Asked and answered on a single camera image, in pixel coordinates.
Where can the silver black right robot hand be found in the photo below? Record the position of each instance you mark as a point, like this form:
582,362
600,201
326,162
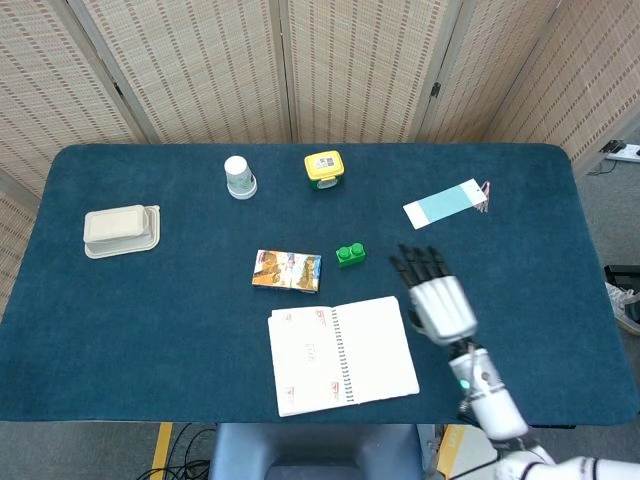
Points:
442,305

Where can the brown spiral notebook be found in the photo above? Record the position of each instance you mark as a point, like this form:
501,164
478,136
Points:
375,350

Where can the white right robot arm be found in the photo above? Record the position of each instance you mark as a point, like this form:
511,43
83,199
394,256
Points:
495,405

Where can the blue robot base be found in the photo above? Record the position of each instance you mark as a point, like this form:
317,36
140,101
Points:
310,450

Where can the blue white bookmark with tassel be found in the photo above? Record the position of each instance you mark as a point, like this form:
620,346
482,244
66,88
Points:
445,204

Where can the green toy building block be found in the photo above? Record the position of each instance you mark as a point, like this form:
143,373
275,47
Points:
351,256

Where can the yellow floor tape strip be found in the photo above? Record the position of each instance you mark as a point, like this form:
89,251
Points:
452,447
161,450

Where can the orange and blue carton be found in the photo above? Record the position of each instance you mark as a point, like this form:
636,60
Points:
286,271

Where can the white sneaker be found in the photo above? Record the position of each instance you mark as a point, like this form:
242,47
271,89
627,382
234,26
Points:
622,307

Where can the green box with yellow lid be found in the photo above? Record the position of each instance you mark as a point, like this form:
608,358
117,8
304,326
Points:
323,167

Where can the black box on floor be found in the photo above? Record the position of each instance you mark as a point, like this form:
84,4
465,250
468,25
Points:
622,275

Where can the black screen hinge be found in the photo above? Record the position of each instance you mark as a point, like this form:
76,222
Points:
118,90
435,90

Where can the white power strip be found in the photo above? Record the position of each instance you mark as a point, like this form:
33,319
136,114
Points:
625,151

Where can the stacked white paper cups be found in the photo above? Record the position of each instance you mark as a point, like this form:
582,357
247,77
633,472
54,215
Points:
239,177

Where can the blue table cloth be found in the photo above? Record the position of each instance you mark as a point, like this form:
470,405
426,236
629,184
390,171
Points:
150,325

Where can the beige takeout food container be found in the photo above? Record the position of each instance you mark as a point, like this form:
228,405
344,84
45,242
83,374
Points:
117,230

